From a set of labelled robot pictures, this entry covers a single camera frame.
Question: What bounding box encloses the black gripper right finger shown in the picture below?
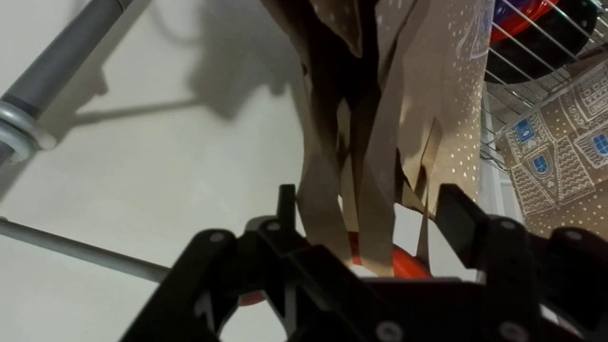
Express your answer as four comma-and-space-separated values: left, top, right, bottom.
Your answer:
436, 183, 608, 342

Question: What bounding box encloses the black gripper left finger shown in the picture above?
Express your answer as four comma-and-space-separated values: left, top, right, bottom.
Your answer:
117, 183, 356, 342

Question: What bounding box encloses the brown dotted paper bag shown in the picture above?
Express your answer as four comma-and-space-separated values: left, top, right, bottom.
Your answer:
497, 60, 608, 242
259, 0, 499, 276

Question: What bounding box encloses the grey metal stand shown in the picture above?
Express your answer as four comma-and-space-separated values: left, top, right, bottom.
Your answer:
0, 0, 174, 286

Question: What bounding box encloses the black round pan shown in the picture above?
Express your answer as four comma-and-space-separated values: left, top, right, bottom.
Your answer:
499, 4, 599, 86

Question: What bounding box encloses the red object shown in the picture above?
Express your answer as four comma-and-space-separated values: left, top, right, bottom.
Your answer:
491, 0, 560, 46

